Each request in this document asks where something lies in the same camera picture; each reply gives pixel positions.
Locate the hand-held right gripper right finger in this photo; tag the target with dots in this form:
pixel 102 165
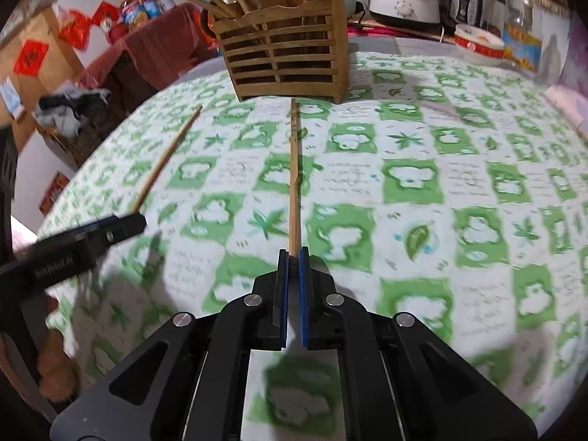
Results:
pixel 304 294

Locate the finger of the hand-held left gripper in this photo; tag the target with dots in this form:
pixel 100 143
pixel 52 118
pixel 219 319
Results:
pixel 94 226
pixel 119 232

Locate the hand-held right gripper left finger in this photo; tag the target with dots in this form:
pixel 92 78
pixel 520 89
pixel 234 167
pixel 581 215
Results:
pixel 284 294

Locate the wooden slatted chopstick holder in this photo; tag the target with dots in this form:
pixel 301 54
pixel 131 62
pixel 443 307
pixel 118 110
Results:
pixel 285 55

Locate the person's left hand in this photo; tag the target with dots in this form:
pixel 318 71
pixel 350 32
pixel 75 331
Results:
pixel 57 367

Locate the red printed box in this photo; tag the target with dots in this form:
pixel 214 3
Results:
pixel 54 190

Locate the wooden chair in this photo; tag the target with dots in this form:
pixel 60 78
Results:
pixel 69 144

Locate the grey black clothes pile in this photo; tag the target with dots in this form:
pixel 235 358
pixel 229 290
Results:
pixel 69 110

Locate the wooden door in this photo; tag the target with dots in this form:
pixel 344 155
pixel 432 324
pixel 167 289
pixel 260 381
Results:
pixel 50 82

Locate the red diamond paper decoration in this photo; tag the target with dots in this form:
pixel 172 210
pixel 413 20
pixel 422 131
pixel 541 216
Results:
pixel 30 57
pixel 106 13

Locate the red-brown cloth-covered table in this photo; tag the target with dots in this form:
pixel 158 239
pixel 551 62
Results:
pixel 151 50

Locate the red plastic bag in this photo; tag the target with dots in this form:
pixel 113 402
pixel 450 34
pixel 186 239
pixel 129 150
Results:
pixel 73 30

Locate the yellow oil bottle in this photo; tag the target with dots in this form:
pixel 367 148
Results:
pixel 133 11

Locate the red white bowl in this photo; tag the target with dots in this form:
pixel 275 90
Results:
pixel 480 46

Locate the pink floral cloth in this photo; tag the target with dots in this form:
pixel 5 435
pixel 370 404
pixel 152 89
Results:
pixel 569 105

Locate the clear plastic bottle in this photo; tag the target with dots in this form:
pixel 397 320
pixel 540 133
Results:
pixel 521 23

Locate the floral plastic-wrapped mattress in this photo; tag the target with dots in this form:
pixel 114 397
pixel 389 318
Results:
pixel 579 55

